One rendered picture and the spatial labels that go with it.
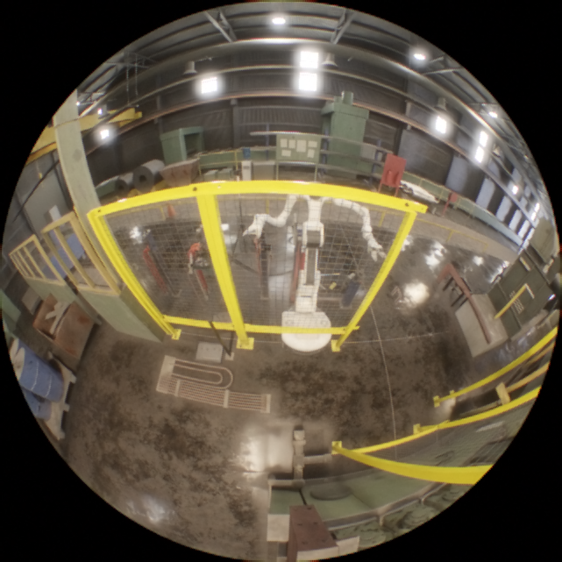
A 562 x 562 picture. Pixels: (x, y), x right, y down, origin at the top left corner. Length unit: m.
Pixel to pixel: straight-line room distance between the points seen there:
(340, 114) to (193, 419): 10.37
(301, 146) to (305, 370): 6.43
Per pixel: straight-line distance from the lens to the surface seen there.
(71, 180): 1.90
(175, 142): 10.95
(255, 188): 0.96
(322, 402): 2.18
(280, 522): 1.61
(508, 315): 4.41
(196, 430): 2.29
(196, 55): 10.43
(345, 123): 9.55
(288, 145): 6.84
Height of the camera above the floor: 2.11
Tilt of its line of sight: 47 degrees down
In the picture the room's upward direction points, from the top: 2 degrees clockwise
